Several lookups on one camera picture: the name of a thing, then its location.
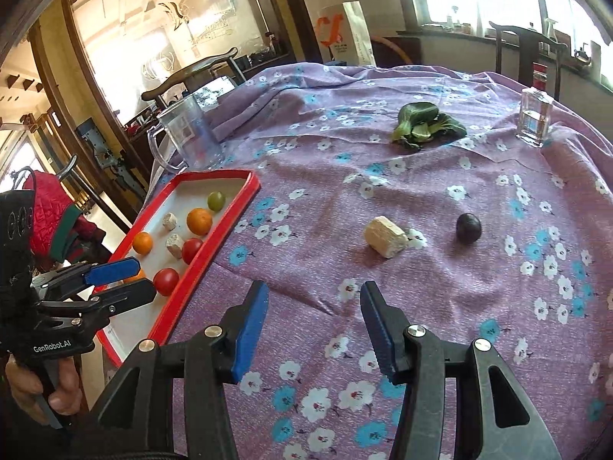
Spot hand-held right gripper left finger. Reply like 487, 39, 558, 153
72, 280, 270, 460

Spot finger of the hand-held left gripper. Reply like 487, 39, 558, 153
37, 278, 157, 332
31, 257, 141, 298

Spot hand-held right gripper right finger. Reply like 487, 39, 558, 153
359, 281, 563, 460

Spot red tomato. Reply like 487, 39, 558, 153
181, 238, 204, 265
153, 268, 180, 296

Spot large orange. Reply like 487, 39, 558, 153
186, 208, 213, 235

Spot red tray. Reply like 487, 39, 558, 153
98, 169, 262, 370

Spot person's left hand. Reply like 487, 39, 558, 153
5, 357, 83, 417

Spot purple floral tablecloth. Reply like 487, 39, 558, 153
103, 61, 613, 460

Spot red quilted jacket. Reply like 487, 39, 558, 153
21, 170, 108, 262

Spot grey metal machine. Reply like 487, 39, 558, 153
75, 117, 120, 168

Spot dark purple plum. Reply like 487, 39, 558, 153
455, 213, 482, 243

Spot clear plastic mug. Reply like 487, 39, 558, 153
147, 94, 225, 173

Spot green leafy vegetable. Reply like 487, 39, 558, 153
390, 102, 467, 149

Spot dark wooden chair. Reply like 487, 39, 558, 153
142, 47, 247, 106
488, 20, 568, 99

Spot clear glass bottle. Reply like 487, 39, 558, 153
516, 87, 555, 148

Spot white paper bag orange print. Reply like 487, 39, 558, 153
316, 1, 377, 67

